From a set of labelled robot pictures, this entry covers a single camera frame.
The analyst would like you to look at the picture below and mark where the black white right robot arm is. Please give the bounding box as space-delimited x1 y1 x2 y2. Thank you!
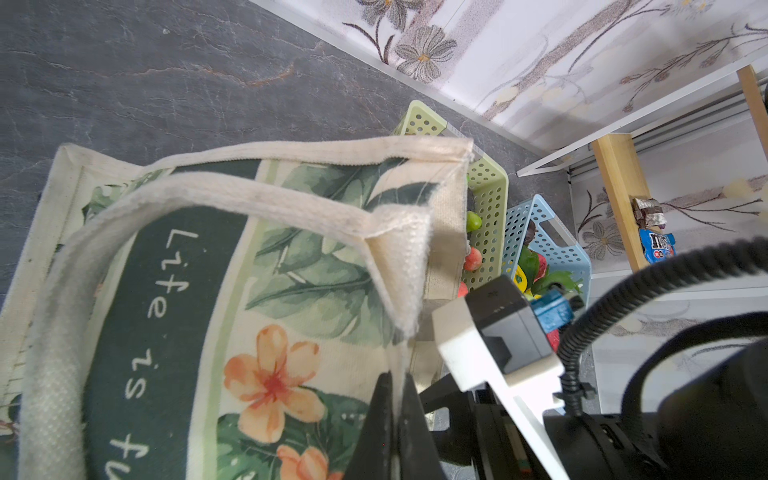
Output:
421 340 767 479

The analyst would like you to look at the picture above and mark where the brown candy bag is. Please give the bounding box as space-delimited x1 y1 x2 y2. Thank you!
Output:
631 197 667 230

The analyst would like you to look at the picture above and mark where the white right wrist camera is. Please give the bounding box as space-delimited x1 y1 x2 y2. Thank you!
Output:
431 276 568 479

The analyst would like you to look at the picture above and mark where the light green plastic basket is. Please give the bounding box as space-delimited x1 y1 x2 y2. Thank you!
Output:
395 100 509 290

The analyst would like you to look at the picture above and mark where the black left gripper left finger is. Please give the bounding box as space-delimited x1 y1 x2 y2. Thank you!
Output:
344 373 393 480

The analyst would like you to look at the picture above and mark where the light blue plastic basket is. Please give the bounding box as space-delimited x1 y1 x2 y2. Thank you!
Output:
501 195 592 304

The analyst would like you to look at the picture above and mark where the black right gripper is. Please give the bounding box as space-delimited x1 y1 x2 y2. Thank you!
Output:
420 374 540 479

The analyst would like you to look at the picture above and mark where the white metal wooden shelf rack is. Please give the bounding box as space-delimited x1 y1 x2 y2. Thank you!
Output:
517 51 767 297

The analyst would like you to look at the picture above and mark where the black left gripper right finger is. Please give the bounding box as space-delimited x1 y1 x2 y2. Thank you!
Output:
398 373 446 480

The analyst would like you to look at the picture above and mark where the cream canvas grocery bag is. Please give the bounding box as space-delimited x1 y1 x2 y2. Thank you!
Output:
1 136 473 479

